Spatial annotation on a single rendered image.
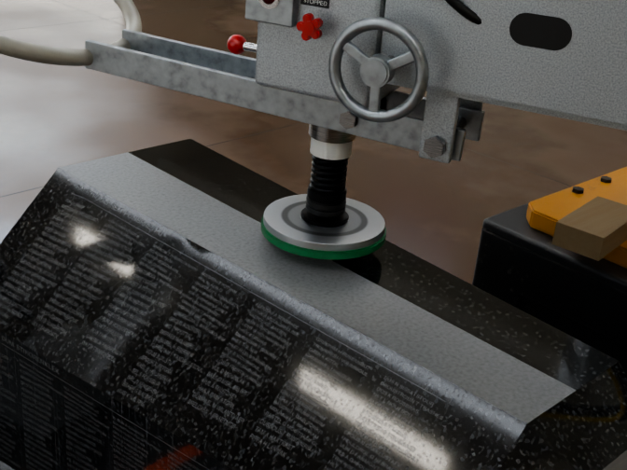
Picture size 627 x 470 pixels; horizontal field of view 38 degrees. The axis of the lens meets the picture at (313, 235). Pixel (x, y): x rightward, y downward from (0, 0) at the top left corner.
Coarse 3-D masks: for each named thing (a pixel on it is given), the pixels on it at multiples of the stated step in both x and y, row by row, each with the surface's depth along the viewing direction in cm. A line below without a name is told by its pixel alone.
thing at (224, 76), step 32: (128, 32) 168; (96, 64) 160; (128, 64) 157; (160, 64) 155; (192, 64) 153; (224, 64) 162; (224, 96) 152; (256, 96) 149; (288, 96) 147; (352, 128) 144; (384, 128) 142; (416, 128) 140; (480, 128) 147
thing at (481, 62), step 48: (432, 0) 128; (480, 0) 125; (528, 0) 122; (576, 0) 120; (624, 0) 117; (384, 48) 133; (432, 48) 130; (480, 48) 127; (528, 48) 125; (576, 48) 122; (624, 48) 119; (432, 96) 134; (480, 96) 131; (528, 96) 127; (576, 96) 124; (624, 96) 122
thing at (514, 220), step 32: (512, 224) 199; (480, 256) 203; (512, 256) 196; (544, 256) 191; (576, 256) 186; (480, 288) 205; (512, 288) 198; (544, 288) 192; (576, 288) 186; (608, 288) 181; (544, 320) 195; (576, 320) 188; (608, 320) 182; (608, 352) 185
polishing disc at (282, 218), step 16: (272, 208) 161; (288, 208) 162; (352, 208) 164; (368, 208) 165; (272, 224) 155; (288, 224) 156; (304, 224) 156; (352, 224) 158; (368, 224) 158; (384, 224) 159; (288, 240) 152; (304, 240) 151; (320, 240) 151; (336, 240) 152; (352, 240) 152; (368, 240) 153
